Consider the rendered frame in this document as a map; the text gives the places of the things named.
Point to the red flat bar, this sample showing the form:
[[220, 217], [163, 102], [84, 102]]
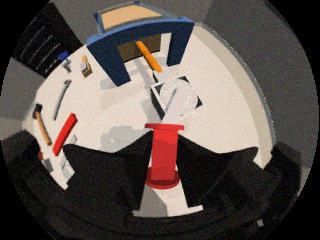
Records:
[[60, 141]]

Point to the dark blue rectangular frame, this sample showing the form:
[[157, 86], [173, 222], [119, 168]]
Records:
[[104, 47]]

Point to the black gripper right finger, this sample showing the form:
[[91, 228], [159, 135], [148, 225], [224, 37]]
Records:
[[201, 169]]

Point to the black-headed mallet with wooden handle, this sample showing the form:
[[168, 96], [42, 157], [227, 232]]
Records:
[[37, 116]]

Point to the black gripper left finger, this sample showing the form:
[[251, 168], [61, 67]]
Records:
[[127, 167]]

